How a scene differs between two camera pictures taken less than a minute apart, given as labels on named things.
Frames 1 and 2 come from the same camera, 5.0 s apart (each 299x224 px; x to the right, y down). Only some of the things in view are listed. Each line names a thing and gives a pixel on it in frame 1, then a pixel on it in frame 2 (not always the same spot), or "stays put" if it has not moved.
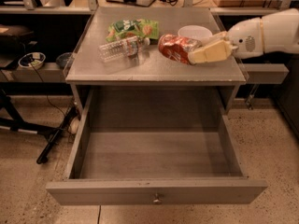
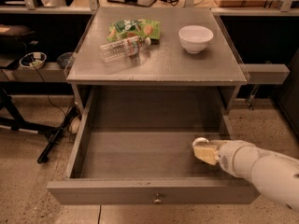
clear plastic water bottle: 129,47 stays put
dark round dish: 63,59 stays put
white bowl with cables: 32,61 stays put
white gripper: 245,38 -> 231,157
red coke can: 177,48 -> 200,142
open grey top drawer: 156,147 stays put
